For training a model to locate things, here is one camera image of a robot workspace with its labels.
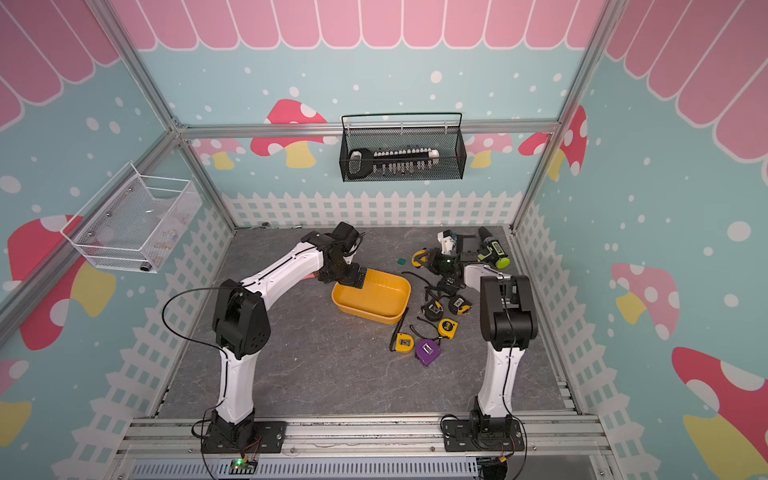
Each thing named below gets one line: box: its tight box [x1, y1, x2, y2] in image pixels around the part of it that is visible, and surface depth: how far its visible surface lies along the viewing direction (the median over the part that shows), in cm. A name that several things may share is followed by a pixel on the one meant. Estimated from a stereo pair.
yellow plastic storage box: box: [332, 268, 412, 325], surface depth 101 cm
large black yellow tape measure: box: [448, 295, 473, 315], surface depth 98 cm
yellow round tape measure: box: [437, 318, 459, 340], surface depth 93 cm
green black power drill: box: [478, 226, 511, 270], surface depth 108 cm
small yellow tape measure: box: [395, 333, 415, 353], surface depth 90 cm
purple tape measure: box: [415, 339, 441, 366], surface depth 88 cm
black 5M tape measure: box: [437, 276, 460, 295], surface depth 102 cm
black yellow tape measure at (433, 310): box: [421, 300, 444, 321], surface depth 96 cm
